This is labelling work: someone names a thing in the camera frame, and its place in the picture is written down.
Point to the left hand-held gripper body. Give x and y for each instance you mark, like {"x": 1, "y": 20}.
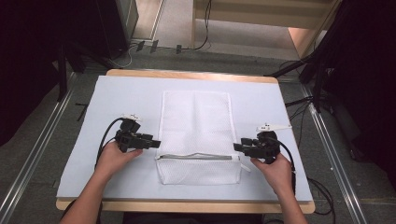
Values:
{"x": 127, "y": 138}

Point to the wooden shelf unit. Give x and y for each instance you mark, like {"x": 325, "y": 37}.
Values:
{"x": 264, "y": 15}

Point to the dark cabinet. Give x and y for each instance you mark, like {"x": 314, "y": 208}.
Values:
{"x": 115, "y": 25}

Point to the wooden table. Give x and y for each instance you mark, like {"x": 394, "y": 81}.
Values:
{"x": 186, "y": 74}

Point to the white mesh laundry bag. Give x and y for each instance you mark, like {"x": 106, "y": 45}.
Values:
{"x": 196, "y": 124}

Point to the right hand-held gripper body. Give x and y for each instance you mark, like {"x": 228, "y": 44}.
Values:
{"x": 266, "y": 144}

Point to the person's left hand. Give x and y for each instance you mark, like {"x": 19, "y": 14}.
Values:
{"x": 113, "y": 158}

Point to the metal floor rail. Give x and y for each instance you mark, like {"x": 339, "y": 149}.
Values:
{"x": 37, "y": 146}
{"x": 330, "y": 146}

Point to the person's right hand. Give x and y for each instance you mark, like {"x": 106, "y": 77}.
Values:
{"x": 275, "y": 174}

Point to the white table mat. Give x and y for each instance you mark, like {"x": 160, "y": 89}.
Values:
{"x": 124, "y": 99}

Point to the person's dark clothing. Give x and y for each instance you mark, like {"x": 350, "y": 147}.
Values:
{"x": 193, "y": 218}

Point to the black metal stand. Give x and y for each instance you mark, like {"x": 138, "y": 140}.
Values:
{"x": 62, "y": 74}
{"x": 314, "y": 77}

